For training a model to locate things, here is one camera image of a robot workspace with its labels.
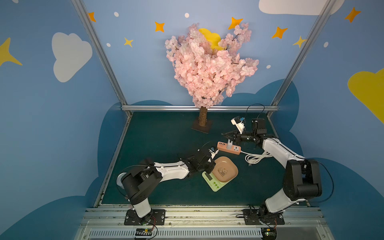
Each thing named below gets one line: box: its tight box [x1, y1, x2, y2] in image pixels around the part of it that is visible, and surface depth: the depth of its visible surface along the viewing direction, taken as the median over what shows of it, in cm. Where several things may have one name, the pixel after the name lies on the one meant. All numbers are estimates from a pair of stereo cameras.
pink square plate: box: [212, 156, 239, 183], surface depth 89 cm
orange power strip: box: [217, 141, 242, 155], surface depth 100 cm
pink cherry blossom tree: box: [165, 23, 260, 134], surface depth 75 cm
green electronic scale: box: [202, 171, 238, 192], surface depth 86 cm
